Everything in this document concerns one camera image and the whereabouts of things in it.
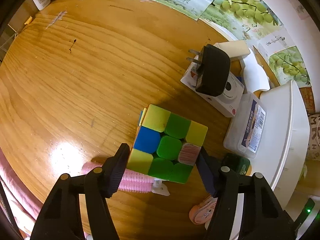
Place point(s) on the green grape printed cardboard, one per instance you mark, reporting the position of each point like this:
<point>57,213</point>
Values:
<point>254,22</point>

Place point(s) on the white plastic storage bin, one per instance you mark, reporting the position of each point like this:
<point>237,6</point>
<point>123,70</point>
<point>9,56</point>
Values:
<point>283,145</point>

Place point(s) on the beige rectangular eraser block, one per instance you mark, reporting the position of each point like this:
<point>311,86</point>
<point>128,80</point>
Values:
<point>234,49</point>

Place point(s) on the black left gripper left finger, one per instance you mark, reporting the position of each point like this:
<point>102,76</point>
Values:
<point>60,216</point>

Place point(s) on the green bottle with gold cap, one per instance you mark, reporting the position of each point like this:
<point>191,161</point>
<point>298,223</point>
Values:
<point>237,163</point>

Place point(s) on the white cloud-shaped board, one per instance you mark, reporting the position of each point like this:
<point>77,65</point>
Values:
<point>254,77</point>

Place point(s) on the black plug charger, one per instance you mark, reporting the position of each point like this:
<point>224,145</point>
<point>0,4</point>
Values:
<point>213,67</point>

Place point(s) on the brown printed cardboard piece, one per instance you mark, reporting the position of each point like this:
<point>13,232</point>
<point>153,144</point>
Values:
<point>307,95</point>

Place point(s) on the pink round tape dispenser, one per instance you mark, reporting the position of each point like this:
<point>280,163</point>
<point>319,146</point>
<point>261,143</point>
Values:
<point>203,212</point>

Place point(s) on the white children's digital camera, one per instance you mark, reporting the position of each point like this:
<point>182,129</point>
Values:
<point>228,102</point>

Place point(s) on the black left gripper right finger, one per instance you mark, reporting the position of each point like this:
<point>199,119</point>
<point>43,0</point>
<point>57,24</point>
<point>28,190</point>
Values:
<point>262,216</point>

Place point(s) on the clear floss pick box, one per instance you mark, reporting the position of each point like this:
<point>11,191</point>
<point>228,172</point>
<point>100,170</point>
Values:
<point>246,128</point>

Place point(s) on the letter print canvas bag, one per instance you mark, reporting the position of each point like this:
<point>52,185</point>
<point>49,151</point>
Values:
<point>313,146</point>

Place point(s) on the multicolour puzzle cube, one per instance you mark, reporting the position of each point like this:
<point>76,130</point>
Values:
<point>166,145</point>

